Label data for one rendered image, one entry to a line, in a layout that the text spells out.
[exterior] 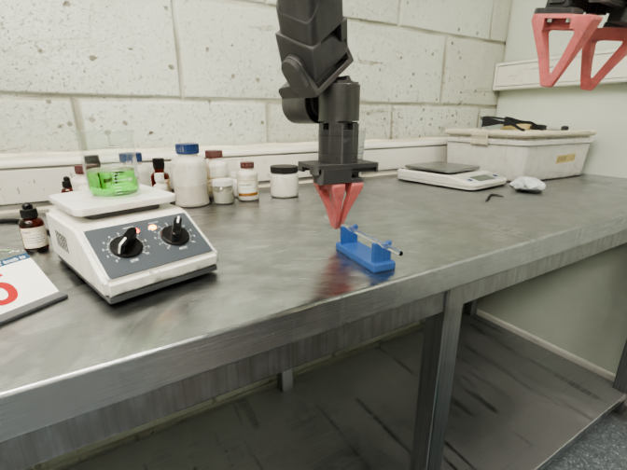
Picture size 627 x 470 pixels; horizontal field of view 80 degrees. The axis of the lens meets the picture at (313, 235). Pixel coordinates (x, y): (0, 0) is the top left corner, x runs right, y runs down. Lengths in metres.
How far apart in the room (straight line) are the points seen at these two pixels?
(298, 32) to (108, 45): 0.59
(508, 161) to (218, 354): 1.04
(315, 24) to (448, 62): 1.08
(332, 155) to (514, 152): 0.78
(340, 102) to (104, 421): 0.44
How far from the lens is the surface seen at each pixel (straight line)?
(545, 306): 1.74
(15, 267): 0.50
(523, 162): 1.23
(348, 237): 0.53
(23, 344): 0.41
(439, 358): 0.65
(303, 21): 0.46
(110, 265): 0.44
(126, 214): 0.51
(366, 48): 1.26
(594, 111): 1.58
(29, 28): 0.99
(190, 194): 0.82
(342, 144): 0.52
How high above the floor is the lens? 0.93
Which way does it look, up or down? 18 degrees down
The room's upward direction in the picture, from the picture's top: straight up
